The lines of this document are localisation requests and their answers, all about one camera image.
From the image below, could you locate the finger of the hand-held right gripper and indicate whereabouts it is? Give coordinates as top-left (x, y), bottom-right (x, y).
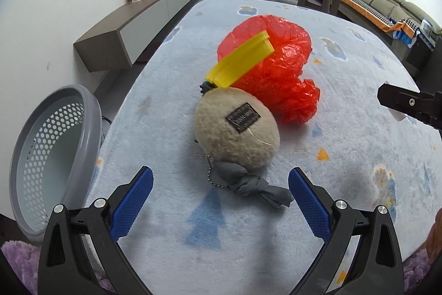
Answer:
top-left (377, 83), bottom-right (442, 130)

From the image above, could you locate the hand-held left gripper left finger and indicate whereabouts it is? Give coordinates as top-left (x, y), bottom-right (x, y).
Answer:
top-left (37, 166), bottom-right (154, 295)

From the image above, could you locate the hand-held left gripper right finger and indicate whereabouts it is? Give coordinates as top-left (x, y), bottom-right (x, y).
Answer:
top-left (288, 168), bottom-right (405, 295)

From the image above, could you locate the grey knotted cloth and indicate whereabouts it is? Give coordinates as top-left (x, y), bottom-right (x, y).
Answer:
top-left (214, 162), bottom-right (295, 210)

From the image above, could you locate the grey perforated plastic basket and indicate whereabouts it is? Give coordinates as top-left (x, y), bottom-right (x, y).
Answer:
top-left (9, 85), bottom-right (103, 242)

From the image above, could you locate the beige plush ball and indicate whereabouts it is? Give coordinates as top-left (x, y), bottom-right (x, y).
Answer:
top-left (193, 88), bottom-right (280, 168)

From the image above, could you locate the red plastic bag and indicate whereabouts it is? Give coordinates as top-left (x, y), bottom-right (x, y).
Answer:
top-left (217, 14), bottom-right (321, 124)

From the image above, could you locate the yellow plastic ring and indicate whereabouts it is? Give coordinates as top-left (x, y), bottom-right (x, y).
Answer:
top-left (206, 31), bottom-right (275, 88)

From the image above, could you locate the light blue printed blanket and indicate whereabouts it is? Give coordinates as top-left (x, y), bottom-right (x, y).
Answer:
top-left (85, 0), bottom-right (442, 295)

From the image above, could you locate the dark side table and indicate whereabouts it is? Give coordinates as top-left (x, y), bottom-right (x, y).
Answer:
top-left (406, 22), bottom-right (442, 88)

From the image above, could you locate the orange checkered sofa blanket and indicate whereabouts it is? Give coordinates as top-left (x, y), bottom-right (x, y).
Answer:
top-left (342, 0), bottom-right (415, 47)

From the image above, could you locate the purple fluffy blanket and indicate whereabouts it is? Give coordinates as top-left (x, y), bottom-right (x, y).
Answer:
top-left (0, 240), bottom-right (432, 294)

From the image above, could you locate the person's leg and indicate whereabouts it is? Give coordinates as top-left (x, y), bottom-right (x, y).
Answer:
top-left (425, 208), bottom-right (442, 263)

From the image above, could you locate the floating wall cabinet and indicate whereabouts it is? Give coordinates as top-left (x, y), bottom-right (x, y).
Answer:
top-left (73, 0), bottom-right (215, 72)

